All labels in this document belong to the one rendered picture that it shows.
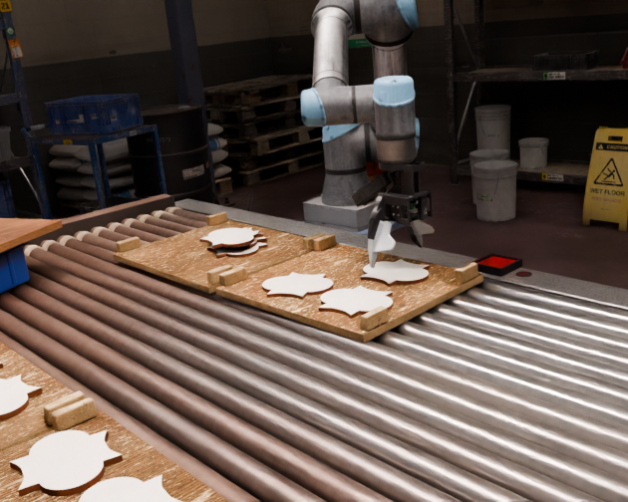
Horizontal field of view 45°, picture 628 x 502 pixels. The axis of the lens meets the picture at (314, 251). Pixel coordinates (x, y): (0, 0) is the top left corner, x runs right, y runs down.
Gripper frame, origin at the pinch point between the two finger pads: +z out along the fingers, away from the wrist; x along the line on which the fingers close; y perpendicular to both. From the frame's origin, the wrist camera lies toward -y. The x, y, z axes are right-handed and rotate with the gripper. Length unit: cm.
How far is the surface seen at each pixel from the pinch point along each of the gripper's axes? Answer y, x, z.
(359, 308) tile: 7.6, -18.9, 2.6
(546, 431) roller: 52, -32, 5
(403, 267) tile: 0.3, 2.2, 2.7
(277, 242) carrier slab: -38.8, 2.5, 3.9
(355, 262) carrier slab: -12.2, 1.3, 3.7
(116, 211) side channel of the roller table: -104, -3, 3
